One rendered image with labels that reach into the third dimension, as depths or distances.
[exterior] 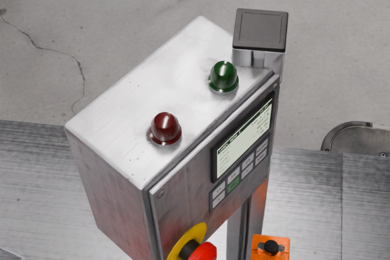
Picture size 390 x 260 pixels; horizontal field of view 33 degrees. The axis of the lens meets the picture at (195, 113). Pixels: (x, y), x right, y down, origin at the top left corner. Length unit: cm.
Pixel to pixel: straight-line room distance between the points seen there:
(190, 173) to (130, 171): 5
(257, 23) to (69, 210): 75
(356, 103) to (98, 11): 108
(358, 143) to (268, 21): 149
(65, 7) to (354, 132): 132
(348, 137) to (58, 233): 109
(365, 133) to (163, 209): 156
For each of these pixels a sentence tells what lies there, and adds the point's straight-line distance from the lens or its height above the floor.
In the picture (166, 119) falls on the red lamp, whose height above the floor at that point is 150.
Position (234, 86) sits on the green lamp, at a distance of 55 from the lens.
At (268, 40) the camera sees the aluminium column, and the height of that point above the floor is 150.
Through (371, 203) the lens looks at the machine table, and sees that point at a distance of 126.
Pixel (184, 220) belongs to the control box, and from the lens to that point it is 60.
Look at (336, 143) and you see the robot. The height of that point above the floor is 24.
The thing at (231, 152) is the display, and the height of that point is 143.
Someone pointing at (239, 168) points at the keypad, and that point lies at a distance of 62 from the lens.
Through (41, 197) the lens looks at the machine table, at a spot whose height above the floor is 83.
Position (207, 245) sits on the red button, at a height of 134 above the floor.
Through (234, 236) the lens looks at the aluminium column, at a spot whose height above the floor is 113.
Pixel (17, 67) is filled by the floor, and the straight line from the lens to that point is 260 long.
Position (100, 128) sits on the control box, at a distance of 54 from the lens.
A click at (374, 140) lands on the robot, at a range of 206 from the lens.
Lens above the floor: 191
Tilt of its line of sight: 54 degrees down
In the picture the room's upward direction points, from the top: 3 degrees counter-clockwise
